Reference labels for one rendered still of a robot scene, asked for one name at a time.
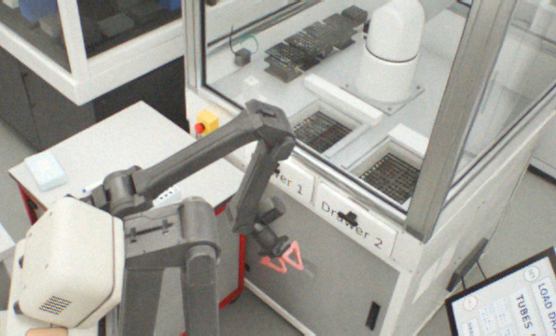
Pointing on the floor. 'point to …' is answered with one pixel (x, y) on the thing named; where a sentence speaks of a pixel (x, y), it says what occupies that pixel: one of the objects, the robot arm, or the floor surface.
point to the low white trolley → (90, 161)
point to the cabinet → (364, 267)
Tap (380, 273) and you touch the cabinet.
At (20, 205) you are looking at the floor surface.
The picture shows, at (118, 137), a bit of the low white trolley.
